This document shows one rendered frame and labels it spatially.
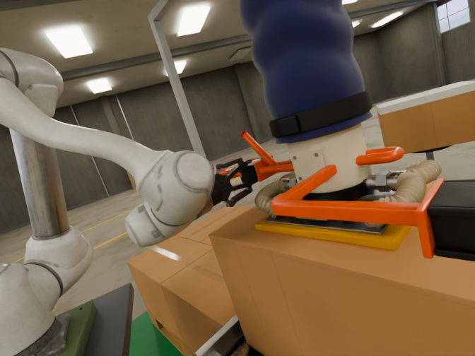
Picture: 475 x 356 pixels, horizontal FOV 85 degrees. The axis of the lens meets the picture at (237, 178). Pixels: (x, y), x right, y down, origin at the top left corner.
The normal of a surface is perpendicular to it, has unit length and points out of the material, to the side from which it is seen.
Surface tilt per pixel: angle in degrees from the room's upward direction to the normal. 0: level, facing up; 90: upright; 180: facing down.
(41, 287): 82
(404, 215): 90
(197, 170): 72
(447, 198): 0
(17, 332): 93
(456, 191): 0
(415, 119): 90
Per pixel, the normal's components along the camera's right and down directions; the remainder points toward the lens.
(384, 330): -0.73, 0.35
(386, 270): -0.30, -0.93
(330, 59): 0.14, -0.11
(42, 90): 0.97, 0.19
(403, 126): -0.41, 0.30
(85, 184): 0.33, 0.08
